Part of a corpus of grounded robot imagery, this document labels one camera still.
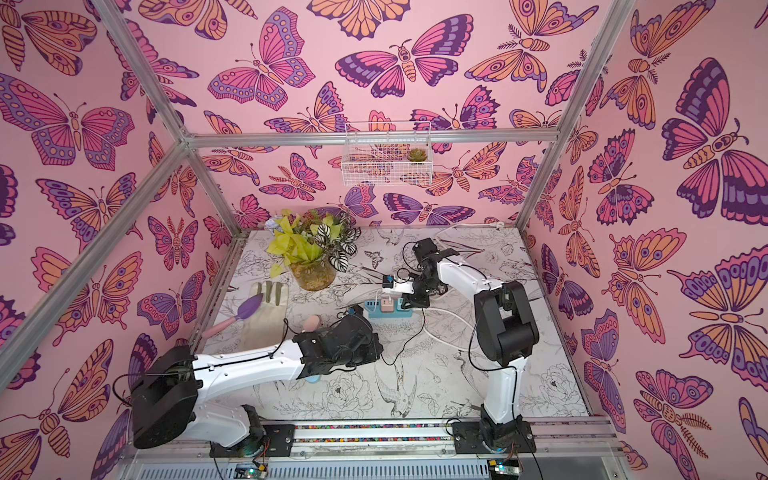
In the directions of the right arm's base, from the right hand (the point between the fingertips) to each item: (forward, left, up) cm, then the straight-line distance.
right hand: (409, 296), depth 95 cm
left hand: (-19, +5, +4) cm, 20 cm away
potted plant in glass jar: (+9, +29, +13) cm, 33 cm away
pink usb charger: (-5, +7, +2) cm, 9 cm away
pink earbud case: (-8, +31, -4) cm, 32 cm away
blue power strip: (-6, +11, +2) cm, 12 cm away
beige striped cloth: (-10, +44, -4) cm, 46 cm away
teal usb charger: (-5, +3, +2) cm, 6 cm away
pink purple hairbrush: (-4, +53, -4) cm, 54 cm away
